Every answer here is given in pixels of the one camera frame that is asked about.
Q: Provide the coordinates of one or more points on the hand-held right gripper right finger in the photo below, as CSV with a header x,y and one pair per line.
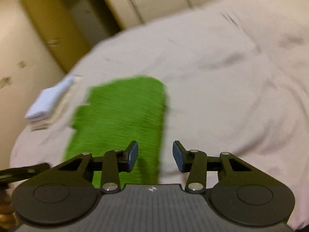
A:
x,y
177,157

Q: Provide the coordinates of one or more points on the folded cream cloth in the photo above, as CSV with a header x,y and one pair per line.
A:
x,y
39,126

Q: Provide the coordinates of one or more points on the green cloth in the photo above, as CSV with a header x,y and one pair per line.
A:
x,y
120,116

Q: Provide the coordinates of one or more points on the folded light blue cloth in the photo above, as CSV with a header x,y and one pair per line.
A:
x,y
45,101

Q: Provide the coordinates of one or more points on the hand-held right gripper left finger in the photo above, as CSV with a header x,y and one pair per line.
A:
x,y
133,157

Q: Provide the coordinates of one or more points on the bed with white sheet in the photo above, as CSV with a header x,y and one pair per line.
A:
x,y
217,77

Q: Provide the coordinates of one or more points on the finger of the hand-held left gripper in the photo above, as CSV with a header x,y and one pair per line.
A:
x,y
21,171

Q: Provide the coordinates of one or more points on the yellow wooden cabinet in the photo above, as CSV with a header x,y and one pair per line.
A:
x,y
48,24

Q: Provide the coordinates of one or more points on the person's left hand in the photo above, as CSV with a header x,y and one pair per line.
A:
x,y
4,207

